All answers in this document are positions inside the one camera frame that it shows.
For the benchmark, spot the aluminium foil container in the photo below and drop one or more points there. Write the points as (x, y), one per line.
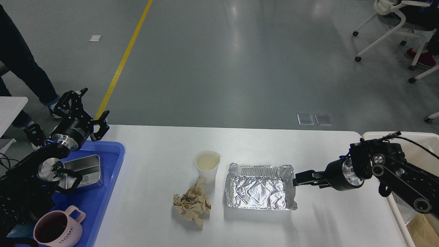
(260, 187)

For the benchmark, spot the white side table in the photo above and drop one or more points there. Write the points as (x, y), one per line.
(10, 107)

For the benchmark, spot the clear floor plate right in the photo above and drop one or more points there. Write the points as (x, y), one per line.
(323, 119)

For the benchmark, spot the clear floor plate left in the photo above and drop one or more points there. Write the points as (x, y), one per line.
(305, 119)

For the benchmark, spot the blue plastic tray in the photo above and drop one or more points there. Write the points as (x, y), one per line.
(93, 202)

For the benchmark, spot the crumpled brown paper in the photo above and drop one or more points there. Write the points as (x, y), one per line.
(193, 204)

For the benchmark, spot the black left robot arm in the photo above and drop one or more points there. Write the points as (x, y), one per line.
(28, 187)

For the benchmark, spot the pink HOME mug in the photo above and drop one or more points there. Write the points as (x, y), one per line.
(60, 228)

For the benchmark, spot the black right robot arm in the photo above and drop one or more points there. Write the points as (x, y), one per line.
(384, 160)

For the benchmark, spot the clear floor plate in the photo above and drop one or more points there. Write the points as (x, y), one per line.
(305, 119)
(323, 119)

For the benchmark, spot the white plastic bin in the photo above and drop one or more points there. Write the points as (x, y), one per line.
(417, 156)

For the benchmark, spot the white paper cup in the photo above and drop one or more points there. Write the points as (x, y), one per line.
(206, 163)

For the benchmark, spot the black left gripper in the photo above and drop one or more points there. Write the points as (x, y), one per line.
(76, 127)

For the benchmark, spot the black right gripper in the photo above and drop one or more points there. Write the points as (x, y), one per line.
(338, 175)

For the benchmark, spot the square stainless steel tray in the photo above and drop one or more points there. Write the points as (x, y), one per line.
(89, 168)

